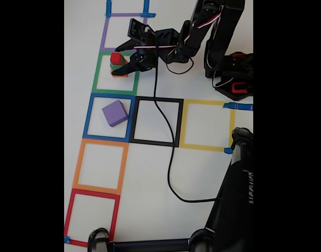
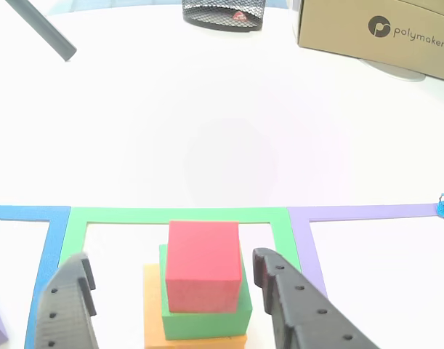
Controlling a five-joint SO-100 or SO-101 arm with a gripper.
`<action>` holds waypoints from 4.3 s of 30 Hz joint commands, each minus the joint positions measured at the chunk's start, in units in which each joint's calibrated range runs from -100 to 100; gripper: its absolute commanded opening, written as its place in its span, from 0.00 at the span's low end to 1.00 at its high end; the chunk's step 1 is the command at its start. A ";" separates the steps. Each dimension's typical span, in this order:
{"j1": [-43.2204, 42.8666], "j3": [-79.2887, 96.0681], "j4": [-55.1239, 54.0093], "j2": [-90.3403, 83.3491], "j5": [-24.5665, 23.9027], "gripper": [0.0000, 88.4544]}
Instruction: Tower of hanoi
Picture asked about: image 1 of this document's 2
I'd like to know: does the small red cube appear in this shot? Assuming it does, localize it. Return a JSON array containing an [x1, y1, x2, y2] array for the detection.
[[110, 51, 123, 65]]

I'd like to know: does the orange cube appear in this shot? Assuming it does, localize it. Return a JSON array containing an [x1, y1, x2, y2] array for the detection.
[[110, 59, 129, 78]]

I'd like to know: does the purple cube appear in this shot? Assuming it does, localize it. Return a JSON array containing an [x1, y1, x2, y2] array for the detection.
[[101, 99, 129, 128]]

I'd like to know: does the black gripper camera board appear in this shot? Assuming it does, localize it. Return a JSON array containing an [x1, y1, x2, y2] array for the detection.
[[127, 18, 156, 47]]

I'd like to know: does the purple square frame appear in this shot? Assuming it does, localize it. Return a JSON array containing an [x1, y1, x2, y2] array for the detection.
[[99, 12, 148, 53]]

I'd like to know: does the black camera cable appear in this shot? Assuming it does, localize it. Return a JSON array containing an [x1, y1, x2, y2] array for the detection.
[[152, 36, 224, 203]]

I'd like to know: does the green square frame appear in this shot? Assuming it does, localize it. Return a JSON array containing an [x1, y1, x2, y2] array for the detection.
[[91, 51, 142, 97]]

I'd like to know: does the black square frame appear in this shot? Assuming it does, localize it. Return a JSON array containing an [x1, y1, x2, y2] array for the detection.
[[128, 96, 184, 148]]

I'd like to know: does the blue square frame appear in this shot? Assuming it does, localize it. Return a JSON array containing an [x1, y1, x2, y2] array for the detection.
[[82, 93, 137, 142]]

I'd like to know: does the yellow square frame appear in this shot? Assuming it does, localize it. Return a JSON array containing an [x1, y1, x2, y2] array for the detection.
[[179, 99, 236, 152]]

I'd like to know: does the orange square frame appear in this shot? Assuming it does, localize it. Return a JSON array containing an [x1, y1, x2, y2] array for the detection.
[[72, 138, 129, 195]]

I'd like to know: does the black camera tripod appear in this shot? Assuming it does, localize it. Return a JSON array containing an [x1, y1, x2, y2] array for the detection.
[[87, 127, 254, 252]]

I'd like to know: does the red square frame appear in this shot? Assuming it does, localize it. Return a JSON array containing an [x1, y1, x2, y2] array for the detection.
[[64, 188, 121, 248]]

